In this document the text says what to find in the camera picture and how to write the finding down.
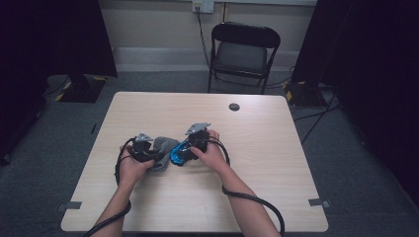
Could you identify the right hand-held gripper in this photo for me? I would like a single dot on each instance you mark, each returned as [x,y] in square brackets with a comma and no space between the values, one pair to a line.
[199,141]

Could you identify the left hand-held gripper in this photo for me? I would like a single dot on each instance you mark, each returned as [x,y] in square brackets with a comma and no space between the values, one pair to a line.
[142,151]

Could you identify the grey towel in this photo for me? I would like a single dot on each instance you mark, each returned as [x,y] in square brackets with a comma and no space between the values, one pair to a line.
[164,146]

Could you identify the blue toy car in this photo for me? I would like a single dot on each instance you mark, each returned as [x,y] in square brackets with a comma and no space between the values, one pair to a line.
[178,154]

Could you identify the person's right hand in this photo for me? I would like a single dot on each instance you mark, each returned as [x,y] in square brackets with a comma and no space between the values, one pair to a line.
[214,158]

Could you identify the person's left hand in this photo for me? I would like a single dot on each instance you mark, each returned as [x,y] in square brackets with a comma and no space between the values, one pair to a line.
[131,171]

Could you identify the black table grommet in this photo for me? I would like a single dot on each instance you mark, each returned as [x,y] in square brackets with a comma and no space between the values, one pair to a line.
[234,107]

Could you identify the small black floor object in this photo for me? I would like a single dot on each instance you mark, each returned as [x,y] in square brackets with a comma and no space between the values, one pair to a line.
[94,128]

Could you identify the black stand base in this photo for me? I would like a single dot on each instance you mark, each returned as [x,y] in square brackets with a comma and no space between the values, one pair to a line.
[82,92]
[304,95]

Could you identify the grey tape strip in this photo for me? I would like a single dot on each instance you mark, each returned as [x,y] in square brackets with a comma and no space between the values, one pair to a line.
[70,205]
[318,202]

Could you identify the black folding chair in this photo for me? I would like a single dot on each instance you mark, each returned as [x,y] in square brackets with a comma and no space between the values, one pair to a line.
[242,57]

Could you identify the black curtain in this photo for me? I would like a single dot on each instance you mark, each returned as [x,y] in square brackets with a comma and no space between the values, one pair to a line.
[372,65]
[49,39]

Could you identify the white wall socket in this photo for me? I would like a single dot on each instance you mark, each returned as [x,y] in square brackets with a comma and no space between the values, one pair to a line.
[206,6]

